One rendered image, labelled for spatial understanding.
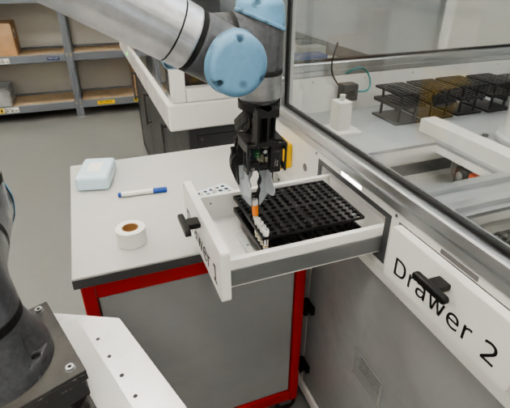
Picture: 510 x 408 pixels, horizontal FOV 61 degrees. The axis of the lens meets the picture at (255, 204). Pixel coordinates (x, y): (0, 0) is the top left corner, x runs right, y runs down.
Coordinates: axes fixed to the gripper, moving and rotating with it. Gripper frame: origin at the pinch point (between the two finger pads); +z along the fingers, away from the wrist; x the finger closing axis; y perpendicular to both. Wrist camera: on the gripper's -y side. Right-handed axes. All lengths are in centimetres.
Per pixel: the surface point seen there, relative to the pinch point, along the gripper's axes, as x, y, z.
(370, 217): 24.9, 3.3, 7.1
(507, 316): 24.1, 39.0, 1.2
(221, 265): -9.8, 13.4, 4.4
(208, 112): 8, -82, 10
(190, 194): -11.0, -8.6, 2.5
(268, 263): -0.6, 11.3, 7.7
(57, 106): -80, -373, 92
